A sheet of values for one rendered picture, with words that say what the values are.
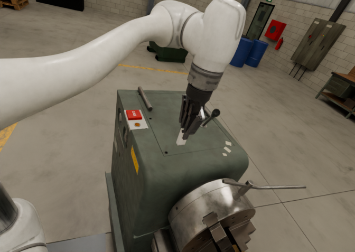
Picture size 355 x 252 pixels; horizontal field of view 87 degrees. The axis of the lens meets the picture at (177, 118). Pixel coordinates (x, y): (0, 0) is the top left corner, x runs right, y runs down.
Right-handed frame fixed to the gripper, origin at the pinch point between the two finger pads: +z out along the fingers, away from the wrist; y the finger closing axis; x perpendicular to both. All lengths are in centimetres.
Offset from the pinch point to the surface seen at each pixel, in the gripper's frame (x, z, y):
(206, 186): 6.7, 12.0, 13.6
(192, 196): 1.6, 14.9, 14.3
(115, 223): -16, 81, -13
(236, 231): 17.2, 24.5, 26.9
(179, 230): -3.5, 24.0, 20.1
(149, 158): -10.4, 9.3, -0.3
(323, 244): 187, 135, 46
